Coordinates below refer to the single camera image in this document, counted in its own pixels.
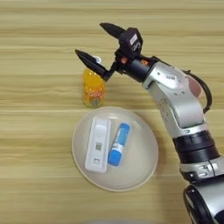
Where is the blue glue stick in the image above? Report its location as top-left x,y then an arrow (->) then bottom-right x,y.
107,122 -> 131,167

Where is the orange juice bottle white cap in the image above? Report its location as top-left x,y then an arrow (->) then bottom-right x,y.
81,55 -> 106,109

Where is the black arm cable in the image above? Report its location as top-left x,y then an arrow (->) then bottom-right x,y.
183,69 -> 214,115

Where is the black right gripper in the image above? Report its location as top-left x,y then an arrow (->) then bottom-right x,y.
74,22 -> 161,84

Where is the white rectangular device box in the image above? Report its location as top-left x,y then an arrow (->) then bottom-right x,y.
84,116 -> 112,174

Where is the round beige plate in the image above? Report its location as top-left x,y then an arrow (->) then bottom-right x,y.
71,106 -> 159,193

